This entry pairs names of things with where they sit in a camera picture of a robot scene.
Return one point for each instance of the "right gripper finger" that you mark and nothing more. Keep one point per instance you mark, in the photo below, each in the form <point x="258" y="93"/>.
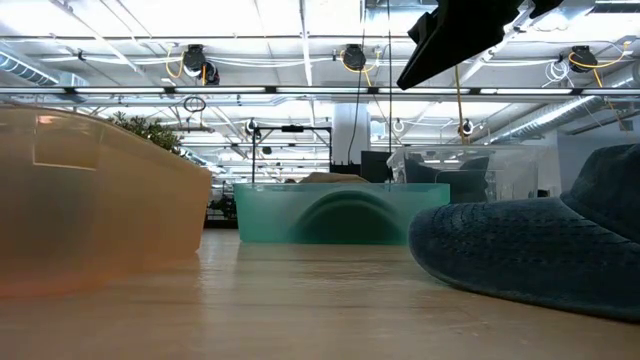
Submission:
<point x="422" y="29"/>
<point x="460" y="35"/>

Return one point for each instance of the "black cap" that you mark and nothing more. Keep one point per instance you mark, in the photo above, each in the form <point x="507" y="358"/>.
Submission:
<point x="465" y="185"/>
<point x="417" y="172"/>

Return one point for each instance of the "tan cap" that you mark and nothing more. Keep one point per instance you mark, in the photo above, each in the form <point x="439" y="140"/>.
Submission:
<point x="332" y="178"/>

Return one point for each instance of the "dark blue denim cap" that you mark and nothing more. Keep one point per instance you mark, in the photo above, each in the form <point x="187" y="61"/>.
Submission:
<point x="500" y="250"/>

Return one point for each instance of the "clear plastic bin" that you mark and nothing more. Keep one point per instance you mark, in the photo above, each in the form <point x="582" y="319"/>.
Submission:
<point x="515" y="170"/>

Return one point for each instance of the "black computer case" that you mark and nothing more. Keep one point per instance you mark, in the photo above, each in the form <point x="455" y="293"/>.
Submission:
<point x="375" y="167"/>

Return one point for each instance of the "green translucent plastic bin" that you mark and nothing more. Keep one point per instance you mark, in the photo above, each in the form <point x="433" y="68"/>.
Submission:
<point x="260" y="215"/>

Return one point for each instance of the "small green potted plant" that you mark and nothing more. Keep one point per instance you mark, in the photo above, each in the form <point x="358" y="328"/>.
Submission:
<point x="150" y="132"/>

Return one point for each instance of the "orange translucent plastic bin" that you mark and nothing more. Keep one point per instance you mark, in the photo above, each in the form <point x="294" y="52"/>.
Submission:
<point x="100" y="210"/>

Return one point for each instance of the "black background rig frame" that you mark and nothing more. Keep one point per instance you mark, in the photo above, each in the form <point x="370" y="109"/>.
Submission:
<point x="292" y="129"/>

